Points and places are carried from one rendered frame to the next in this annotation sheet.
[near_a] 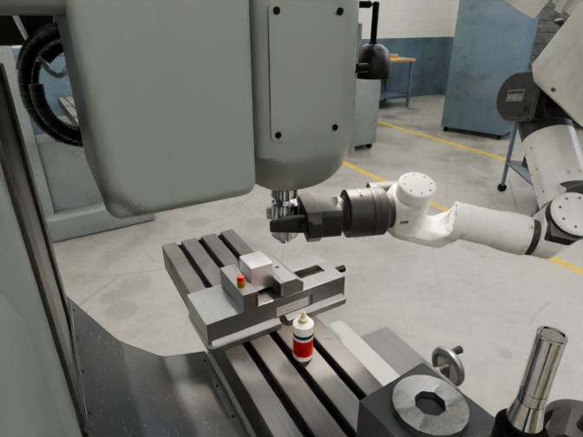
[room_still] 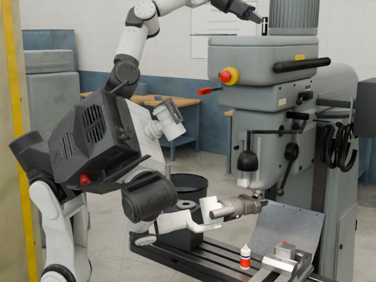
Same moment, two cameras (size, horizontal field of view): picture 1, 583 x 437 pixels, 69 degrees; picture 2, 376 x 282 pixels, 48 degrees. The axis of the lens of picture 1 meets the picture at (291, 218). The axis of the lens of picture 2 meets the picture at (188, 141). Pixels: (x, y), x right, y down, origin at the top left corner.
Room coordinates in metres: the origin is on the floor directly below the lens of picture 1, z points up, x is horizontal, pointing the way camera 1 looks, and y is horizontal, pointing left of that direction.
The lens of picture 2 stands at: (2.04, -0.89, 1.89)
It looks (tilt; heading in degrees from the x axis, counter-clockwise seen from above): 14 degrees down; 156
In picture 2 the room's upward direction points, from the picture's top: straight up
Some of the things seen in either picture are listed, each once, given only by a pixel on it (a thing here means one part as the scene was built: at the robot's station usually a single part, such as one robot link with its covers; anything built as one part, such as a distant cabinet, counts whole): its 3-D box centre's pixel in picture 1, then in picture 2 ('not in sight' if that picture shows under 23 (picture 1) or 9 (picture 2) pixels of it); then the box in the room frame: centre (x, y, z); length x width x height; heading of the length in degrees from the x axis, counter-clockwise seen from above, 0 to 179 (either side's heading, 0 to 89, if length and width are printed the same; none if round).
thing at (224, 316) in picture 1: (268, 290); (281, 269); (0.82, 0.05, 0.99); 0.35 x 0.15 x 0.11; 121
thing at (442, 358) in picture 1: (438, 370); not in sight; (0.93, -0.42, 0.64); 0.16 x 0.12 x 0.12; 119
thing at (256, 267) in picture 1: (256, 270); (285, 252); (0.80, 0.08, 1.05); 0.06 x 0.05 x 0.06; 31
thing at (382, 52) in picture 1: (371, 60); (247, 159); (0.87, -0.15, 1.48); 0.07 x 0.07 x 0.06
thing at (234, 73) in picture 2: not in sight; (230, 75); (0.79, -0.19, 1.76); 0.06 x 0.02 x 0.06; 29
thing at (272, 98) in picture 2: not in sight; (267, 91); (0.66, 0.05, 1.68); 0.34 x 0.24 x 0.10; 119
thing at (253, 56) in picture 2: not in sight; (264, 57); (0.68, 0.03, 1.81); 0.47 x 0.26 x 0.16; 119
